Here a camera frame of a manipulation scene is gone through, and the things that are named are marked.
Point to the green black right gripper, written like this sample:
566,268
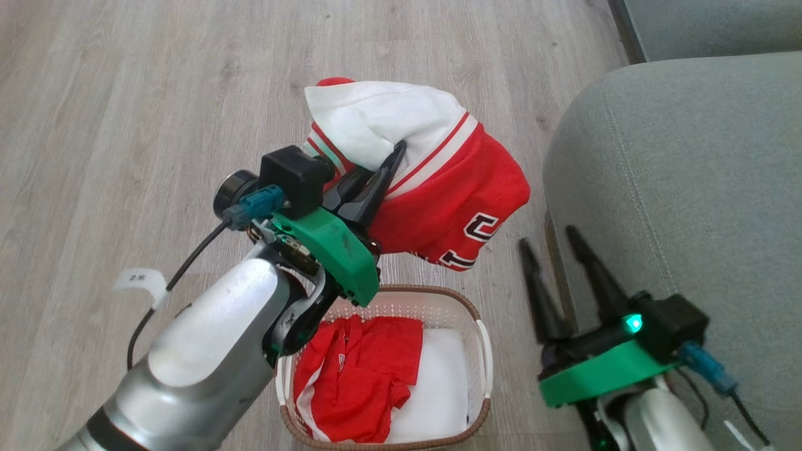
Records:
601,369

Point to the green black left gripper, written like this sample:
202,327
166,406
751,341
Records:
332,250

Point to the red white sports jersey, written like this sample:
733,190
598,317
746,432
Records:
451,194

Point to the red shorts white trim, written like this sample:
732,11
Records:
357,376

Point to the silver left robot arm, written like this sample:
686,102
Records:
207,338

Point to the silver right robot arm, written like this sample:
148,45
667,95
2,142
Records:
658,419

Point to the white basket brown rim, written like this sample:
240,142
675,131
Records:
401,307

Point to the grey sofa seat cushion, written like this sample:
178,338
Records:
689,188

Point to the white cloth basket liner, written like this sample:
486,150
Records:
442,388

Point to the brown sofa base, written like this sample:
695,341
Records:
552,228

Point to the grey sofa section dark edge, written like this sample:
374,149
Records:
714,28

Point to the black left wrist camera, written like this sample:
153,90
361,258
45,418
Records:
294,178

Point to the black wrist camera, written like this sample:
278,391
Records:
673,322
294,178

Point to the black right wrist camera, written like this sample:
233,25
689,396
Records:
673,322

